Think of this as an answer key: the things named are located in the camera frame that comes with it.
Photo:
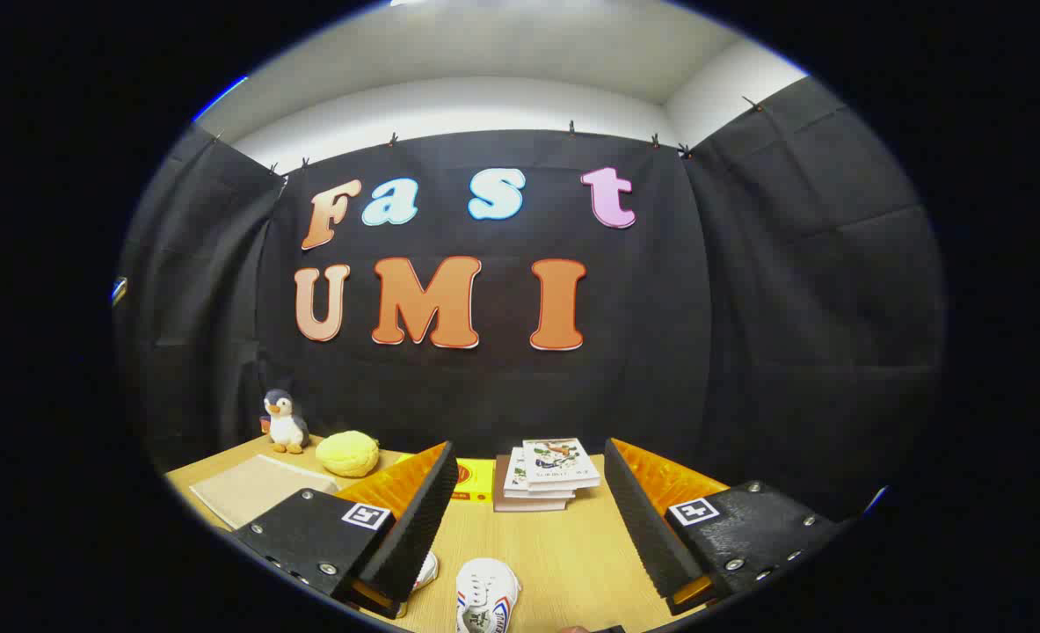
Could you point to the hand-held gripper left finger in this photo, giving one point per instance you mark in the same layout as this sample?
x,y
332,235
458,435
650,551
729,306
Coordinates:
x,y
427,519

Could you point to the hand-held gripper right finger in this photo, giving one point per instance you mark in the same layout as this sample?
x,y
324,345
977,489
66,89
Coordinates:
x,y
638,519

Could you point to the white canvas shoe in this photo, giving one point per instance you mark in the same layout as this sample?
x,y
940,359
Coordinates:
x,y
425,571
484,585

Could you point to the beige fabric storage box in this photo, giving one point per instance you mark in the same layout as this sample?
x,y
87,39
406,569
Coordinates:
x,y
247,488

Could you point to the yellow book with red circle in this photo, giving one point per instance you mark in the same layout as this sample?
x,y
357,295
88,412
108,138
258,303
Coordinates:
x,y
476,479

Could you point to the white illustrated cover book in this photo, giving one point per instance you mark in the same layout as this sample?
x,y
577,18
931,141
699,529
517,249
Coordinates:
x,y
559,462

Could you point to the yellow round plush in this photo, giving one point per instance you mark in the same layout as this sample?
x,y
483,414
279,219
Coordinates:
x,y
348,453

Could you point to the penguin plush toy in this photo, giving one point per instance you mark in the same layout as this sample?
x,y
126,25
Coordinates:
x,y
287,426

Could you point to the row of small cloth clips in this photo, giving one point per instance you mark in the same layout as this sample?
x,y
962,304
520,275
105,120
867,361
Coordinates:
x,y
570,129

